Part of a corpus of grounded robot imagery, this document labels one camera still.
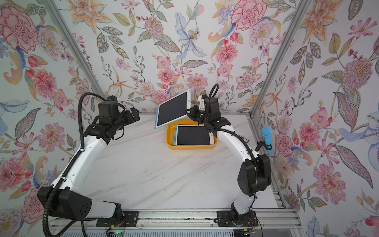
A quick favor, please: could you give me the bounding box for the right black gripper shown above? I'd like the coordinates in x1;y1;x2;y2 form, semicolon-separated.
185;107;212;126

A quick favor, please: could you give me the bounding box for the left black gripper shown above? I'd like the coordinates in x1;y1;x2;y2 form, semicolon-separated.
112;106;140;132

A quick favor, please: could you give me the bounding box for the blue-edged writing tablet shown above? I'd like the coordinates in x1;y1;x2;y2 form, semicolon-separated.
173;125;215;146
155;89;191;129

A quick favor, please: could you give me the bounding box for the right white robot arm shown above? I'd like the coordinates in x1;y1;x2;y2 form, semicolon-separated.
187;95;272;222

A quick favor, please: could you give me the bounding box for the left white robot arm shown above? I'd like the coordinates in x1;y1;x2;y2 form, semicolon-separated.
37;101;140;222

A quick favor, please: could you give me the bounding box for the blue microphone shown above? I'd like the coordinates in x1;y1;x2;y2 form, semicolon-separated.
261;126;273;156

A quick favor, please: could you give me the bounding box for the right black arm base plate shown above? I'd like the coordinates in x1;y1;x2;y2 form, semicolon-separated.
213;210;259;228

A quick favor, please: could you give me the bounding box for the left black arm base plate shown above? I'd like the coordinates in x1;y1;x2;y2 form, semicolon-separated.
96;211;139;228

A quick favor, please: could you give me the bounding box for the left black corrugated cable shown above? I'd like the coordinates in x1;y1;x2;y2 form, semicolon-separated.
42;92;109;237

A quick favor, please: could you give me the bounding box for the aluminium front rail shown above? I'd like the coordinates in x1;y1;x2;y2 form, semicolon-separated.
47;208;302;230

